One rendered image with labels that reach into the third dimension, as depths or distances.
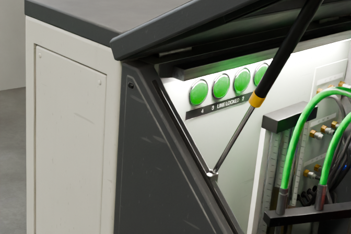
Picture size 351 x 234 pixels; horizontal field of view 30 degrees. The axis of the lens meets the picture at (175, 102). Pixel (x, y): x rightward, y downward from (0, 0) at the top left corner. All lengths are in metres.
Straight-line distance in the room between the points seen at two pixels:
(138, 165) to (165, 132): 0.10
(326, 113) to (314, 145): 0.08
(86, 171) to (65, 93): 0.15
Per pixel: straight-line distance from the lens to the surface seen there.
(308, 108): 1.23
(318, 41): 1.38
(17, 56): 5.09
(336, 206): 1.44
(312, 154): 1.56
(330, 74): 1.51
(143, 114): 1.04
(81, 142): 1.20
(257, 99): 0.90
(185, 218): 1.03
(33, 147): 1.33
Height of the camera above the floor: 1.77
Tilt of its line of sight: 21 degrees down
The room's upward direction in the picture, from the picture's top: 5 degrees clockwise
